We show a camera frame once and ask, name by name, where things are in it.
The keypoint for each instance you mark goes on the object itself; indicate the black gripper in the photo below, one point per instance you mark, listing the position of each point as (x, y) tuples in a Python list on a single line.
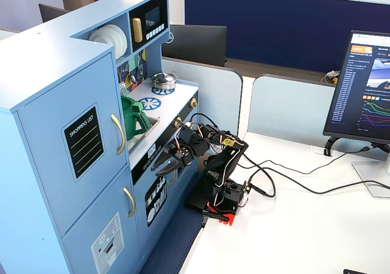
[(181, 154)]

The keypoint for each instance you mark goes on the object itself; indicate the yellow tag on arm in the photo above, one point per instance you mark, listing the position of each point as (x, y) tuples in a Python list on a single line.
[(229, 141)]

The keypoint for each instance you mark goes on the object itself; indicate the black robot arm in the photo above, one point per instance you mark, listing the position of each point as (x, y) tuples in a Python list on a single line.
[(225, 161)]

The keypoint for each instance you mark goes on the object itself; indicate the fridge door with dispenser print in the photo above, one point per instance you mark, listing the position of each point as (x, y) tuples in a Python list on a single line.
[(82, 234)]

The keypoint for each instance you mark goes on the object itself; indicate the tall fridge door with list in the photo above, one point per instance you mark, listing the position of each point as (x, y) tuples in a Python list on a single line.
[(45, 164)]

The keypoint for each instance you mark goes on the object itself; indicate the black toy microwave door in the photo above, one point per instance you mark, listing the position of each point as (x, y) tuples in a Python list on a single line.
[(152, 3)]

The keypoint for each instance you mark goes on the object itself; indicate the toy kitchen sink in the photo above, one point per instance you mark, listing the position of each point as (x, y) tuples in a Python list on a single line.
[(140, 143)]

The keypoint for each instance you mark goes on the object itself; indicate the black oven control panel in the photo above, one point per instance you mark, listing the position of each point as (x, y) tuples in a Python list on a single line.
[(166, 125)]

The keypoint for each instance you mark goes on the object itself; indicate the gold oven knob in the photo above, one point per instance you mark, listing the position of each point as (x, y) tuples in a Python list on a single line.
[(193, 103), (177, 122)]

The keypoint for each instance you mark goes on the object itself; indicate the green toy pitcher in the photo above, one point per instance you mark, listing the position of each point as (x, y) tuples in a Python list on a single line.
[(131, 118)]

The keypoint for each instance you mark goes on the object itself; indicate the silver toy pot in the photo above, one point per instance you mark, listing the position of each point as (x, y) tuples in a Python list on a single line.
[(166, 86)]

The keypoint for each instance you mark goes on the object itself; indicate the wide light blue desk divider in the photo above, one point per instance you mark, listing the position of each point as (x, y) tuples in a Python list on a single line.
[(213, 97)]

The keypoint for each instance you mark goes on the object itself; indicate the red table clamp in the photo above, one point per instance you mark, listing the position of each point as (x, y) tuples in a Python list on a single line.
[(229, 218)]

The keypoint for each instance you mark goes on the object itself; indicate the silver pot lid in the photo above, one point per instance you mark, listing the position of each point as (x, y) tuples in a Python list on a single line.
[(163, 78)]

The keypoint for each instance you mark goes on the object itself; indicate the black shopping list sticker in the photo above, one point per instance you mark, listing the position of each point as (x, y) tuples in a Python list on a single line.
[(82, 140)]

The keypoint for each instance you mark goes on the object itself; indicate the hanging toy ladle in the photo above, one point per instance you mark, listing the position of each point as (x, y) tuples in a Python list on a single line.
[(133, 78)]

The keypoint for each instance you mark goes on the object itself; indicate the hanging toy spoon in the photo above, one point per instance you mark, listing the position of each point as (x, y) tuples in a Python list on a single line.
[(140, 71)]

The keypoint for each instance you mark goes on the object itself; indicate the grey ice dispenser sticker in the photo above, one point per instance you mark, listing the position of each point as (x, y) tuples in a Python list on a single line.
[(106, 249)]

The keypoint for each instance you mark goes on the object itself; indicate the large black monitor back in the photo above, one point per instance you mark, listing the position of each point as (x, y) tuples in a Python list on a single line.
[(198, 45)]

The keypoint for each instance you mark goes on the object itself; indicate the white toy plate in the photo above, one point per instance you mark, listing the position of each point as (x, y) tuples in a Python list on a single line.
[(122, 46), (94, 36)]

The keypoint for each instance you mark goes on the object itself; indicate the white plates stack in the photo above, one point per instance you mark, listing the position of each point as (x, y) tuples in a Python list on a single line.
[(113, 30)]

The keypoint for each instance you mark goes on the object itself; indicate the light blue toy kitchen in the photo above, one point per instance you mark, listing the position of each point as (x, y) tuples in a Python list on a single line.
[(45, 73)]

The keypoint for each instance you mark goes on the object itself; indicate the white yellow clutter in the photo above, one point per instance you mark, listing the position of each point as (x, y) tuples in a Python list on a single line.
[(332, 76)]

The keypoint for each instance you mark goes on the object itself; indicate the small black monitor back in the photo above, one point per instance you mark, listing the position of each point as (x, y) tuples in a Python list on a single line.
[(51, 13)]

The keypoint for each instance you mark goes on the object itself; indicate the computer monitor showing graphs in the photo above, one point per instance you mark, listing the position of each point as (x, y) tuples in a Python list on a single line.
[(350, 88)]

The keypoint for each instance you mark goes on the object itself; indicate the silver monitor stand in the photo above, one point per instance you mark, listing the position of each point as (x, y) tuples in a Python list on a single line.
[(368, 172)]

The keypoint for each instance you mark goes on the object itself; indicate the black flat object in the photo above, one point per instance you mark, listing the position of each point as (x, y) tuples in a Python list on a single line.
[(355, 271)]

